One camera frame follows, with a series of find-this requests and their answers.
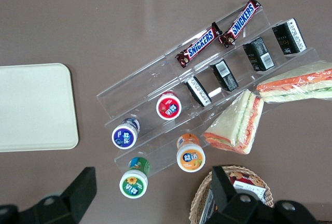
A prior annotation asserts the red gum bottle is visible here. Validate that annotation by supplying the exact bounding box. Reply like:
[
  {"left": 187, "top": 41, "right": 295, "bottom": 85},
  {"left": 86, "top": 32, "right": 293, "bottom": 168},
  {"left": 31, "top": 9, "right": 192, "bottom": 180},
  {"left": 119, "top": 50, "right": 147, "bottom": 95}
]
[{"left": 156, "top": 91, "right": 182, "bottom": 121}]

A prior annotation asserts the cream rectangular tray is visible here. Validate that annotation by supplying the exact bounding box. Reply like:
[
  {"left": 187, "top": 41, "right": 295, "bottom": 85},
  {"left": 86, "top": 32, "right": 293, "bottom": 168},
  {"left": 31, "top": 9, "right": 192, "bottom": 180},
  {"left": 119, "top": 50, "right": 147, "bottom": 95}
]
[{"left": 0, "top": 63, "right": 79, "bottom": 153}]

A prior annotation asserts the Snickers chocolate bar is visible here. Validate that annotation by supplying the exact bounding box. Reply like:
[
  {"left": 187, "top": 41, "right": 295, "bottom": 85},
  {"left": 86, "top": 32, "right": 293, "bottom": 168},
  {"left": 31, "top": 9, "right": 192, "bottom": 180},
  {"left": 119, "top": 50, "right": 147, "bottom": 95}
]
[
  {"left": 218, "top": 0, "right": 262, "bottom": 48},
  {"left": 175, "top": 21, "right": 223, "bottom": 68}
]

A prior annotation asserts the red and white cookie box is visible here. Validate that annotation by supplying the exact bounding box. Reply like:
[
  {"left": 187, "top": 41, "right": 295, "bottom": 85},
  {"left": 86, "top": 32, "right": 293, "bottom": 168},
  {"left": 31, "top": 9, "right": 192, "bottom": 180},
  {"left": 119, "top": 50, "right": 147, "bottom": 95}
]
[{"left": 199, "top": 172, "right": 268, "bottom": 224}]

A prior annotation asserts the blue gum bottle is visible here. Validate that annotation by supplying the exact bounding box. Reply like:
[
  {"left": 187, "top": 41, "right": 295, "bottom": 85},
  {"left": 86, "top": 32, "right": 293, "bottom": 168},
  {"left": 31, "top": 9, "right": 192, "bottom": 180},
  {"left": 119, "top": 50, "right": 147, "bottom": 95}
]
[{"left": 111, "top": 117, "right": 141, "bottom": 150}]

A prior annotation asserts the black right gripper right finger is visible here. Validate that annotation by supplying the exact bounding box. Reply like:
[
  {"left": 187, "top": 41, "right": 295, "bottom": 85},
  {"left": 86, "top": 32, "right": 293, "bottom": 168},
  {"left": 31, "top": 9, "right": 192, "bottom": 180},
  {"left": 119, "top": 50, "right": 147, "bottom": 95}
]
[{"left": 207, "top": 165, "right": 275, "bottom": 224}]

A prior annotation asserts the small black carton box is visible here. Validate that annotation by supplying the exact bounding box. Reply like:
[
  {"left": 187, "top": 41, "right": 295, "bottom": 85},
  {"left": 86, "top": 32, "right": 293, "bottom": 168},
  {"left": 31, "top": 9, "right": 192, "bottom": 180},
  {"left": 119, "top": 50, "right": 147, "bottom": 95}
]
[
  {"left": 243, "top": 36, "right": 275, "bottom": 72},
  {"left": 209, "top": 59, "right": 239, "bottom": 92},
  {"left": 184, "top": 75, "right": 212, "bottom": 108},
  {"left": 271, "top": 18, "right": 307, "bottom": 55}
]

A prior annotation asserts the orange gum bottle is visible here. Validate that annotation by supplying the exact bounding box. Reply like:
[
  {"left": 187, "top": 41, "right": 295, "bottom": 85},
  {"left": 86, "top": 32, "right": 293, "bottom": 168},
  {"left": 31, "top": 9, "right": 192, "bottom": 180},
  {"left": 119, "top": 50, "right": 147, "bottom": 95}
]
[{"left": 176, "top": 133, "right": 206, "bottom": 172}]

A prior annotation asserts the green gum bottle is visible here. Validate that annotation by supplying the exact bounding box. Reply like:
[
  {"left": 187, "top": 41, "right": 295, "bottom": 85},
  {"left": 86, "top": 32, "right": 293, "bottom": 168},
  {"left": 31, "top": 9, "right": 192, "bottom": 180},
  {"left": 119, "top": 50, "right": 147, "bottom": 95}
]
[{"left": 119, "top": 157, "right": 151, "bottom": 199}]

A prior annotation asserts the oval wicker basket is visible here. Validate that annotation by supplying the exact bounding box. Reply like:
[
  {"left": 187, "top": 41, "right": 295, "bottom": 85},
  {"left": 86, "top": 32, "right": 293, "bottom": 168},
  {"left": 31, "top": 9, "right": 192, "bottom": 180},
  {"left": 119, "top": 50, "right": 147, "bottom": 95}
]
[{"left": 188, "top": 165, "right": 274, "bottom": 224}]

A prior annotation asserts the clear acrylic tiered display stand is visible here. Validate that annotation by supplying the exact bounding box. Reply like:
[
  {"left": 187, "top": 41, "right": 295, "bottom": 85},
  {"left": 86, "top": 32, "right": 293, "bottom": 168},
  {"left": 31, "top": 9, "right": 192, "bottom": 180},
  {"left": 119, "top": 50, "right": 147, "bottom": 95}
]
[{"left": 96, "top": 1, "right": 321, "bottom": 178}]

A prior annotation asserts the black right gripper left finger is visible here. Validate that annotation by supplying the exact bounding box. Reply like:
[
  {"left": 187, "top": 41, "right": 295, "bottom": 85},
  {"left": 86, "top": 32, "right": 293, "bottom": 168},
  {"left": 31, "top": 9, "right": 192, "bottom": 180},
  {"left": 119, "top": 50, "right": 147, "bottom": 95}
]
[{"left": 18, "top": 166, "right": 98, "bottom": 224}]

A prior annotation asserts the wrapped triangular sandwich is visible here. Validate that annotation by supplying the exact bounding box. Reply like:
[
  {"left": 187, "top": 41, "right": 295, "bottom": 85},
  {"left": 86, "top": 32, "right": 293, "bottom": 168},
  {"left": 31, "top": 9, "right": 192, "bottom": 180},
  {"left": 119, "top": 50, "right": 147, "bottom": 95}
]
[
  {"left": 203, "top": 89, "right": 265, "bottom": 155},
  {"left": 256, "top": 62, "right": 332, "bottom": 104}
]

